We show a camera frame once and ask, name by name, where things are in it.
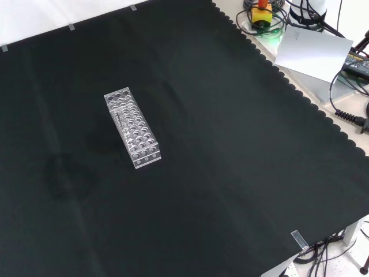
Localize clear plastic test tube rack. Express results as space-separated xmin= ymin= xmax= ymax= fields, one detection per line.
xmin=103 ymin=85 xmax=162 ymax=170

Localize black cable with ribbed sleeve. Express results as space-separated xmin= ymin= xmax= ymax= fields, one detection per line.
xmin=329 ymin=70 xmax=365 ymax=126

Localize clear glass test tube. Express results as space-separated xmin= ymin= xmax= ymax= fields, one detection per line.
xmin=114 ymin=107 xmax=129 ymax=140

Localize black bench cloth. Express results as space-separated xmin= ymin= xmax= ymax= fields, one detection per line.
xmin=0 ymin=0 xmax=369 ymax=277

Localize yellow emergency stop button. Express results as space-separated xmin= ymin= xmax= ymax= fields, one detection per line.
xmin=250 ymin=3 xmax=273 ymax=29

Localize black plug connector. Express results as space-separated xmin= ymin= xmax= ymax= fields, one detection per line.
xmin=359 ymin=100 xmax=369 ymax=134

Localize black power adapter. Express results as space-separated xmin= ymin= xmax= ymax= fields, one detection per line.
xmin=341 ymin=48 xmax=369 ymax=79

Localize white robot base black straps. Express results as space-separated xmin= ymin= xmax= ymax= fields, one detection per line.
xmin=289 ymin=0 xmax=329 ymax=27

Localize pale grey board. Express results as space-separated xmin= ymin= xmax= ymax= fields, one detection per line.
xmin=273 ymin=24 xmax=355 ymax=85

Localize grey bench leg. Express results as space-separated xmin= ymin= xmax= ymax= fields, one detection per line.
xmin=343 ymin=220 xmax=363 ymax=246

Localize clear tape strip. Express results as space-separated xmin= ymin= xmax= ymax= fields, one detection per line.
xmin=291 ymin=229 xmax=310 ymax=251

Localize black cables under bench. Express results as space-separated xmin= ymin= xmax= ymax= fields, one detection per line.
xmin=292 ymin=230 xmax=357 ymax=277

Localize black tripod leg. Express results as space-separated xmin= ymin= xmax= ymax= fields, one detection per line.
xmin=353 ymin=28 xmax=369 ymax=56

